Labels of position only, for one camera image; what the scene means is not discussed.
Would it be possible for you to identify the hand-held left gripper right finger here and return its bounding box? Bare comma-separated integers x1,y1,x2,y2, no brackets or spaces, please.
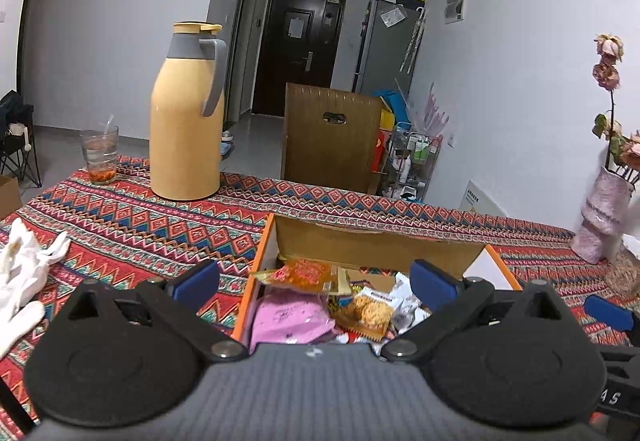
377,260,583,363

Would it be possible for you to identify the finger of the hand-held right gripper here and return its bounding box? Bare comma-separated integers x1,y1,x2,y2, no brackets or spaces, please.
584,295,640,348

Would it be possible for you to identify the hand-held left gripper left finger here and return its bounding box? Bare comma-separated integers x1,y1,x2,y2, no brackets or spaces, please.
52,260,258,363

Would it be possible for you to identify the white snack packet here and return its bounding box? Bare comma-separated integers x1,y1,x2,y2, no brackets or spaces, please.
390,273,432,333

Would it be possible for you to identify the cracker snack packet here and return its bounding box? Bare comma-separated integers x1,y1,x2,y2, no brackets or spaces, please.
332,288,401,340

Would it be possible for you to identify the orange cardboard box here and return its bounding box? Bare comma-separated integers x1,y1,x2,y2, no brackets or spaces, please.
232,212,523,348

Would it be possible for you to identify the large pink snack packet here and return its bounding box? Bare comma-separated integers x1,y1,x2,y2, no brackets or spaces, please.
250,293,337,347

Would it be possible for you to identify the long orange snack packet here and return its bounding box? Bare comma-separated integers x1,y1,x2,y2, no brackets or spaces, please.
250,258,346,295

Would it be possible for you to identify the clear food container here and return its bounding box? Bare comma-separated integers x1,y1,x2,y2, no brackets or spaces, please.
607,251,640,300

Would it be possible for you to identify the patterned red tablecloth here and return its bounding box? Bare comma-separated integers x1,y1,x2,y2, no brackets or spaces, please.
0,156,640,437

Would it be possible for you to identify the white leaning board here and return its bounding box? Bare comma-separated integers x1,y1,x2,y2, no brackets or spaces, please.
460,180,507,218

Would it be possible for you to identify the pink ceramic vase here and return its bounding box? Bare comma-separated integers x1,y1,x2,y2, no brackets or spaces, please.
570,166,636,265

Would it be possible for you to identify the yellow thermos jug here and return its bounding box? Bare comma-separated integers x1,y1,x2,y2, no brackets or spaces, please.
150,21,225,201

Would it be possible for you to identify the glass cup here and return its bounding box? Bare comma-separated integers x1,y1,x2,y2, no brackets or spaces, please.
80,125,120,186

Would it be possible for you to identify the pink feather decoration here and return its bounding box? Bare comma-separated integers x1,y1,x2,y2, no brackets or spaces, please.
412,84,451,138

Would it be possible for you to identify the white cotton glove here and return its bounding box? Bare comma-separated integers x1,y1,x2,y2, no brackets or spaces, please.
0,217,71,303
0,298,46,358

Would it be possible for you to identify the brown wooden chair back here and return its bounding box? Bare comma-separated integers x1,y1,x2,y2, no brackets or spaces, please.
281,82,385,195

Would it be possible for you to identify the blue plastic item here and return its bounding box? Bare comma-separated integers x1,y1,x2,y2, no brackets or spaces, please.
372,88,409,115

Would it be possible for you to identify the small cardboard box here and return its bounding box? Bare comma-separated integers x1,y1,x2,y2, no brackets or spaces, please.
0,175,22,220

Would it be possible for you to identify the dark entrance door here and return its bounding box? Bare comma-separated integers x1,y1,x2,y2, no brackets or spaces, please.
251,0,347,118

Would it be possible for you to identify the black folding chair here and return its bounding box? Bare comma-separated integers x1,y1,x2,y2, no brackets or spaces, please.
0,90,44,188

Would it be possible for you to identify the grey refrigerator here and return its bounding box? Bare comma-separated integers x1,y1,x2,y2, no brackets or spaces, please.
352,0,426,97

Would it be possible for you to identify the folded umbrella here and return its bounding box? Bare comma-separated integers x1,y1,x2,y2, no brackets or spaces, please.
400,6,427,75

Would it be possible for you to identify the dried pink roses bouquet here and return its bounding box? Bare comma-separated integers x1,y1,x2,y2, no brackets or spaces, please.
592,34,640,183

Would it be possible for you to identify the wire rack with bottles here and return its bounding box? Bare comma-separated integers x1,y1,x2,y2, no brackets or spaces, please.
382,121,444,202

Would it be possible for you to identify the white wall panel box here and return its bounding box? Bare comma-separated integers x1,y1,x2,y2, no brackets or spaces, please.
444,0,470,25

